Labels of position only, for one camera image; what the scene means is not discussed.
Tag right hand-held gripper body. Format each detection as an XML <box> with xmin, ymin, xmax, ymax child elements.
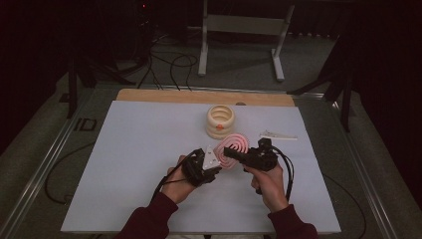
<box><xmin>243</xmin><ymin>136</ymin><xmax>280</xmax><ymax>172</ymax></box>

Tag left hand-held gripper cable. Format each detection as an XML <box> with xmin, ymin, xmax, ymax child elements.
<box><xmin>151</xmin><ymin>149</ymin><xmax>197</xmax><ymax>202</ymax></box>

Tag person's left hand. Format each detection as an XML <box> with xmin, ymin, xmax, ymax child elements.
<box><xmin>161</xmin><ymin>154</ymin><xmax>197</xmax><ymax>204</ymax></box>

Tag cream ringed duck holder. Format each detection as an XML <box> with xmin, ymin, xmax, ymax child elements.
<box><xmin>205</xmin><ymin>104</ymin><xmax>237</xmax><ymax>140</ymax></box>

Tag right hand-held gripper cable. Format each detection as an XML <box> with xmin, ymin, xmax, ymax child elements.
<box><xmin>272</xmin><ymin>145</ymin><xmax>296</xmax><ymax>202</ymax></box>

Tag white table sheet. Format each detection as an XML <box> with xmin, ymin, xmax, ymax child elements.
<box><xmin>60</xmin><ymin>100</ymin><xmax>342</xmax><ymax>235</ymax></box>

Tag black floor cables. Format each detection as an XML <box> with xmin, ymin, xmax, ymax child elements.
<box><xmin>137</xmin><ymin>31</ymin><xmax>199</xmax><ymax>92</ymax></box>

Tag black stand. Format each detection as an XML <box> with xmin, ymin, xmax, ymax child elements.
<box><xmin>66</xmin><ymin>49</ymin><xmax>135</xmax><ymax>120</ymax></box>
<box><xmin>288</xmin><ymin>34</ymin><xmax>353</xmax><ymax>132</ymax></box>

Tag white flat plastic piece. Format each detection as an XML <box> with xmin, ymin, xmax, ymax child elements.
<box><xmin>259</xmin><ymin>130</ymin><xmax>299</xmax><ymax>141</ymax></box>

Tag grey metal stand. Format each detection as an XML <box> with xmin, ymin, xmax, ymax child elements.
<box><xmin>197</xmin><ymin>0</ymin><xmax>296</xmax><ymax>83</ymax></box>

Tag hand-held gripper cable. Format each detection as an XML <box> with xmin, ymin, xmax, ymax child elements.
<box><xmin>151</xmin><ymin>149</ymin><xmax>197</xmax><ymax>202</ymax></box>
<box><xmin>272</xmin><ymin>145</ymin><xmax>296</xmax><ymax>202</ymax></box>

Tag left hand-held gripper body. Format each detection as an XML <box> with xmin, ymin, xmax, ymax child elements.
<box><xmin>181</xmin><ymin>145</ymin><xmax>220</xmax><ymax>187</ymax></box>

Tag person's right hand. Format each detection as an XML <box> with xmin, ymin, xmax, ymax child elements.
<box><xmin>244</xmin><ymin>164</ymin><xmax>290</xmax><ymax>214</ymax></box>

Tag black floor cable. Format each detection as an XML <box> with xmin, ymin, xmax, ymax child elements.
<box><xmin>322</xmin><ymin>173</ymin><xmax>368</xmax><ymax>239</ymax></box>
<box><xmin>44</xmin><ymin>141</ymin><xmax>98</xmax><ymax>205</ymax></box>

